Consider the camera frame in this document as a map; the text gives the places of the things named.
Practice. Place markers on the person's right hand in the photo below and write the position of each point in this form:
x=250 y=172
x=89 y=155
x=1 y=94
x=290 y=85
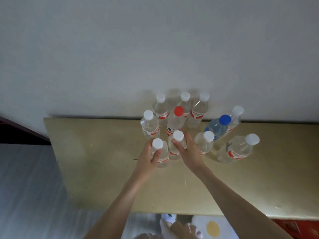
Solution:
x=193 y=156

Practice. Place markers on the cluster of white-capped water bottles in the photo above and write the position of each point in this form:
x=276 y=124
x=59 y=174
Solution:
x=236 y=149

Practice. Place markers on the white-capped red-label water bottle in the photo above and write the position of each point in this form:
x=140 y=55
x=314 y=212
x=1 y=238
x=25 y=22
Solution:
x=157 y=143
x=178 y=135

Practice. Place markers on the person's left forearm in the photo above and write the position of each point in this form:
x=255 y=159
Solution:
x=117 y=209

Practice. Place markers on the person's right thumb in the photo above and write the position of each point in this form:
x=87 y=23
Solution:
x=178 y=147

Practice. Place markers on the white printed sock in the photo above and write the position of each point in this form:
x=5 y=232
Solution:
x=169 y=217

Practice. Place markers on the dark brown furniture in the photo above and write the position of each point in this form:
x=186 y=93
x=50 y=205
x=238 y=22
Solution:
x=17 y=133

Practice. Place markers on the red-capped clear water bottle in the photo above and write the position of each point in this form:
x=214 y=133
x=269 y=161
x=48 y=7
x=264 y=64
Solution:
x=175 y=121

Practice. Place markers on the person's left thumb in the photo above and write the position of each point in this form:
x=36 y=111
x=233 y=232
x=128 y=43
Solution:
x=157 y=156

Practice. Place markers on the white mat with yellow circle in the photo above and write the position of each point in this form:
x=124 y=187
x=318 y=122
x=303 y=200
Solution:
x=213 y=228

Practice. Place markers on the person's left hand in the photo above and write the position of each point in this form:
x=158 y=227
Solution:
x=145 y=161

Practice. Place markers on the blue-capped blue water bottle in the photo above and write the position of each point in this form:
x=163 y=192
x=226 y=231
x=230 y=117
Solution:
x=216 y=126

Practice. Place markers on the red box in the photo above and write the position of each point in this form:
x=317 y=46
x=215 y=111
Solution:
x=296 y=230

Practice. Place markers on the person's right forearm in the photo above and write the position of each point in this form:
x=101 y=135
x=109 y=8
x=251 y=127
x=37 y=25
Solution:
x=234 y=204

